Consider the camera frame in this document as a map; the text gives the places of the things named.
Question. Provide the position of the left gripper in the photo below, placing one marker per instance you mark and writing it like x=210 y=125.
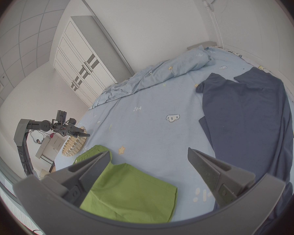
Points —
x=71 y=130

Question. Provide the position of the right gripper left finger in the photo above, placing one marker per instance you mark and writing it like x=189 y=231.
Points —
x=84 y=175

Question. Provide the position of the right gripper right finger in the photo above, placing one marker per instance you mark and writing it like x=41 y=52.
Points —
x=215 y=177

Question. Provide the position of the green shorts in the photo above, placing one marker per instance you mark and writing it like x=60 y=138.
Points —
x=132 y=192

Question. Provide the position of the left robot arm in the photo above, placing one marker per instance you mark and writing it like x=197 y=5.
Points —
x=20 y=136

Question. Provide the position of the round woven basket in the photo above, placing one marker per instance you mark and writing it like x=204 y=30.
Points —
x=72 y=148

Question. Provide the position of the bed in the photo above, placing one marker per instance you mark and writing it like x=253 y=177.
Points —
x=149 y=131

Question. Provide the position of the dark blue garment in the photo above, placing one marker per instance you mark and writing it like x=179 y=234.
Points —
x=247 y=106

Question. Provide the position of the pale grey cabinet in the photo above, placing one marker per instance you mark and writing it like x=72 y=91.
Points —
x=49 y=146

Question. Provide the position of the white wardrobe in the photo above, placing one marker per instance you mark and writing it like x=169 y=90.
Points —
x=76 y=57

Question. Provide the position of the pale blue quilt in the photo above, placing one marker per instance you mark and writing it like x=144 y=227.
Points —
x=161 y=75

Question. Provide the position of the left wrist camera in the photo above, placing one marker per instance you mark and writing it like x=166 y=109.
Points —
x=72 y=121

